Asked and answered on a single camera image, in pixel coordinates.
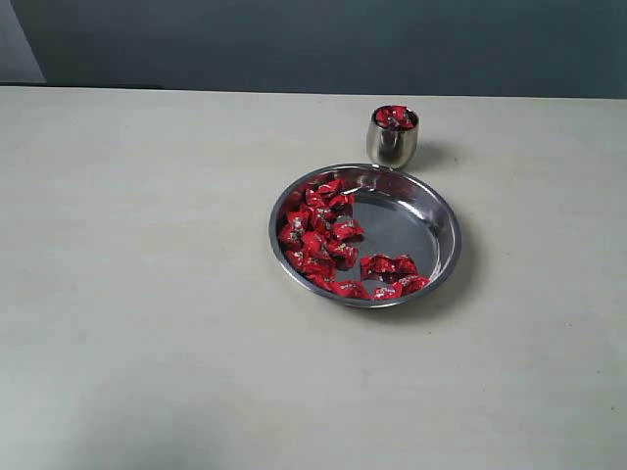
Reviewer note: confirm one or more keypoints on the small steel cup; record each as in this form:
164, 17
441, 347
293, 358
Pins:
390, 148

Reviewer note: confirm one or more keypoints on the round steel plate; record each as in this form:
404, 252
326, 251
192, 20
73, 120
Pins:
401, 215

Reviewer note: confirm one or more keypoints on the red candy left edge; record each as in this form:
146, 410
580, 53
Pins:
297, 224

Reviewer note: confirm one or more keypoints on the red candy front bottom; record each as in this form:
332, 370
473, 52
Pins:
387, 292

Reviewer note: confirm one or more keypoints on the red candy top left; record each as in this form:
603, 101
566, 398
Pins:
330, 195

